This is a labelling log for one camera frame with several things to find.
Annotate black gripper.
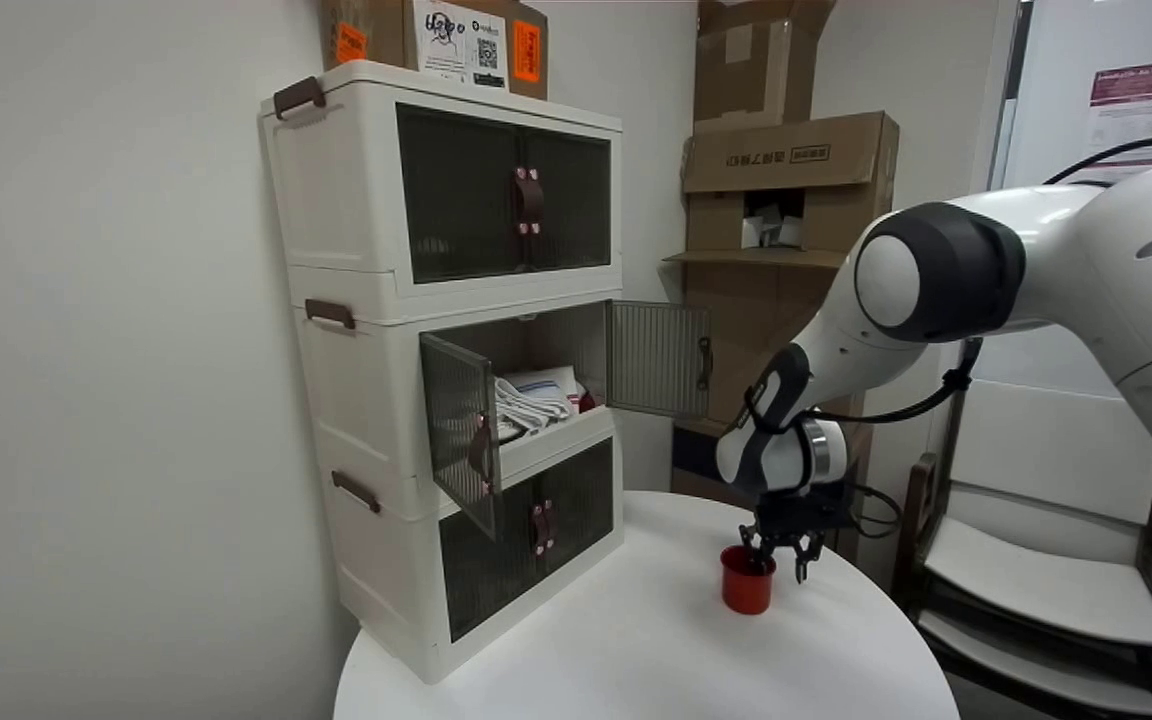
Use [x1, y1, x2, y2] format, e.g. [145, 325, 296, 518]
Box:
[738, 482, 848, 582]

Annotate white wooden chair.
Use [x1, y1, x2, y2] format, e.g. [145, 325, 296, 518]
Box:
[897, 440, 1152, 720]

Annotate red metal cup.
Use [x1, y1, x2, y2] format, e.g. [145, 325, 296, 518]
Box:
[719, 544, 775, 614]

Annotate right middle cabinet door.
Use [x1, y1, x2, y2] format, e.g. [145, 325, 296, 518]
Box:
[610, 298, 707, 417]

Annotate cardboard box on cabinet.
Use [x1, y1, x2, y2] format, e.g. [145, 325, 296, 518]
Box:
[318, 0, 550, 98]

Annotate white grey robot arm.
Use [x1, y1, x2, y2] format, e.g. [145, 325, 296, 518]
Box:
[717, 168, 1152, 570]

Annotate cabinet door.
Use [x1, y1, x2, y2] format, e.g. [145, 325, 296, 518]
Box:
[421, 331, 499, 538]
[610, 298, 707, 417]

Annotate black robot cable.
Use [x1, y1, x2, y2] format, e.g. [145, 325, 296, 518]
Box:
[814, 132, 1152, 563]

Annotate left middle cabinet door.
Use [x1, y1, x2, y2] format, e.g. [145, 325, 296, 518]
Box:
[421, 331, 499, 538]

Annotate white three-tier cabinet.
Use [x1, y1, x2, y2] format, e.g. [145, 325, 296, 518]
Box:
[262, 60, 626, 680]

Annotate white papers in cabinet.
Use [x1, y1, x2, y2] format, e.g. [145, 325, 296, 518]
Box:
[497, 362, 586, 443]

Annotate stacked cardboard boxes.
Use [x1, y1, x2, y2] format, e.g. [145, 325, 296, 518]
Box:
[678, 0, 902, 440]

